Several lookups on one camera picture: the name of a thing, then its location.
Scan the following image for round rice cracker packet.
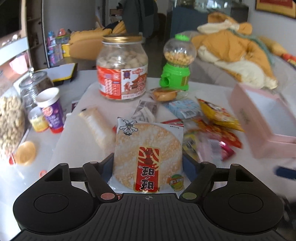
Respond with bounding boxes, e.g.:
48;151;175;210
108;118;189;195

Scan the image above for pink red candy packet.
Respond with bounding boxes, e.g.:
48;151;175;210
199;136;235;162

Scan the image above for long rice cracker packet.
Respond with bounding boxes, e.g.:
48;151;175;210
79;107;116;156

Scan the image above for red orange snack packet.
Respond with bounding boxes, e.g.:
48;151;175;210
194;118;243;149

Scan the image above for yellow snack packet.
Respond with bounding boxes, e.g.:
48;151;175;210
197;98;244;132

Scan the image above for blue white snack packet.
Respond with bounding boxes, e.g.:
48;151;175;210
163;98;202;120

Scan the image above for orange jar lid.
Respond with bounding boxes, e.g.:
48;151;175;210
15;141;36;166

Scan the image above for small yellow label jar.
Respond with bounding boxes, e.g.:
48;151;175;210
28;106;49;133

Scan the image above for grey white snack packet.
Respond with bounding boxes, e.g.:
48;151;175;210
132;100;158;123

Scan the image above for pink cardboard box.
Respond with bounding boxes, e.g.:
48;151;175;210
229;84;295;159

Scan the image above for small wrapped pastry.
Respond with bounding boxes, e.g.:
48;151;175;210
150;88;180;102

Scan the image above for purple paper cup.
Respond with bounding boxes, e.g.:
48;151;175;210
35;87;65;133

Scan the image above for glass jar of nuts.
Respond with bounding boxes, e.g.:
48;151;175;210
0;87;25;158

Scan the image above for empty glass jar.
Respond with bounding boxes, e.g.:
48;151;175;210
19;71;54;113

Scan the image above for large peanut jar red label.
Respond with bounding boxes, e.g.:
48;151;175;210
96;34;149;101

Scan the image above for green gumball candy dispenser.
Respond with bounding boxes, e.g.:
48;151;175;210
159;34;197;91

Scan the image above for yellow armchair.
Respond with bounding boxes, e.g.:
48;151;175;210
69;21;126;60

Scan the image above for orange cream blanket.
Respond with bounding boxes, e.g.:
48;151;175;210
191;12;287;90

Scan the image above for dark hanging jacket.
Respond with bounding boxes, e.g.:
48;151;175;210
118;0;159;38

